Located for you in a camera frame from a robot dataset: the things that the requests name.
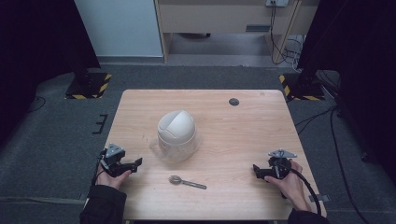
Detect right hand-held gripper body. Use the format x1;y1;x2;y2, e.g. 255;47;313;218
262;148;298;181

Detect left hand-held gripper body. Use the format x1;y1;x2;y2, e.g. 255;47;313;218
99;143;133;178

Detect person's left hand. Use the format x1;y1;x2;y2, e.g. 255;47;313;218
95;164;133;191

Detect person's right hand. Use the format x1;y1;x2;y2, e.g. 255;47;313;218
263;160;313;213

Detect metal spoon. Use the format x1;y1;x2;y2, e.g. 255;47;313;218
167;175;208;190

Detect white dome-lid trash bin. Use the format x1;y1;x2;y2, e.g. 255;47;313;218
156;108;198;163

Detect stand base with striped tape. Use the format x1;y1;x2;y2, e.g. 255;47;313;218
278;72;327;102
64;72;113;101

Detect black curtain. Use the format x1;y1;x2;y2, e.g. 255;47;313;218
296;0;396;186
0;0;102;147

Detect light wooden desk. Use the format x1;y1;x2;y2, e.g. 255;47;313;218
154;0;320;64

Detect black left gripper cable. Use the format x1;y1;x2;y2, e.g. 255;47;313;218
91;149;107;188

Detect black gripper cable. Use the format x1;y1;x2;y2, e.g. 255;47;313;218
279;163;322;217
91;149;107;188

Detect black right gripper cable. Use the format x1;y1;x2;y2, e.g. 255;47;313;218
279;163;322;217

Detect long black floor cable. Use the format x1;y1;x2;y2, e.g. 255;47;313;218
293;105;373;224

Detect grey floor cable cover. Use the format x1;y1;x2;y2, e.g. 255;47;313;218
0;195;88;207

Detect thin black floor cable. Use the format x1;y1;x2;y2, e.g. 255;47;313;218
25;95;48;114

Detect black hanging cables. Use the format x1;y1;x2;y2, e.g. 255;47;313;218
268;1;304;66

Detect grey wall socket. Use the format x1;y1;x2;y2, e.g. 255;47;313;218
264;0;290;8

